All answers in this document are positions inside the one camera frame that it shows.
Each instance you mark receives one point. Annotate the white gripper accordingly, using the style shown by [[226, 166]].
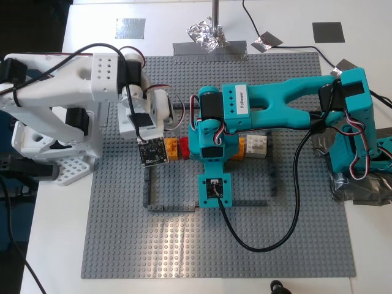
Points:
[[163, 105]]

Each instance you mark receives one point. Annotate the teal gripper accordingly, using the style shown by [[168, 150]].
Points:
[[193, 144]]

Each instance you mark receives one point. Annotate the yellow brick cube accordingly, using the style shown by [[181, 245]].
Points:
[[171, 150]]

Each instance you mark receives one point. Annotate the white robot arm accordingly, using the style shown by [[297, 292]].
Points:
[[61, 82]]

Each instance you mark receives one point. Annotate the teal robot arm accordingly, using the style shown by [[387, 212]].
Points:
[[275, 95]]

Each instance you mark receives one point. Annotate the red brick cube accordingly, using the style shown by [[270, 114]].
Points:
[[184, 148]]

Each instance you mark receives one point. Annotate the orange brick cube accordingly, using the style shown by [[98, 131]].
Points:
[[241, 150]]

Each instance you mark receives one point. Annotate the white brick cube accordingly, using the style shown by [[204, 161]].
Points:
[[257, 144]]

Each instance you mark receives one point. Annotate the crumpled aluminium foil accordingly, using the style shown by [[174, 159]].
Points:
[[208, 36]]

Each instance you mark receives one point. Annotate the grey studded baseplate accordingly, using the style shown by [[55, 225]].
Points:
[[183, 245]]

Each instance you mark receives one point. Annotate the metal pole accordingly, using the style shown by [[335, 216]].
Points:
[[216, 12]]

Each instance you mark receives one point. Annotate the small grey tape piece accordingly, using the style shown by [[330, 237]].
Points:
[[344, 65], [268, 41]]

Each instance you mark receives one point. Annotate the black table clamp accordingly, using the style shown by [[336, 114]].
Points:
[[30, 170]]

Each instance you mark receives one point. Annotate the black plug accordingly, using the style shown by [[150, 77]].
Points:
[[279, 288]]

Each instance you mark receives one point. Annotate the dark grey square tape patch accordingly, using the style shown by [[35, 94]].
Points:
[[327, 32]]

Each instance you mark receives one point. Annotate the blue chair seat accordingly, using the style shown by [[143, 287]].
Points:
[[23, 214]]

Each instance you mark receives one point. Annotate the dark grey brick wall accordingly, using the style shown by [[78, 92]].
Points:
[[171, 209], [274, 171], [147, 190], [180, 107]]

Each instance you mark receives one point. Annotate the teal camera mount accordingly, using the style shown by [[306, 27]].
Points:
[[205, 196]]

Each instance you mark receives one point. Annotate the black camera circuit board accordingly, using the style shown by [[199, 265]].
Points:
[[153, 153]]

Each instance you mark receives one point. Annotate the grey duct tape wrap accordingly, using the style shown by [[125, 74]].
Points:
[[367, 190]]

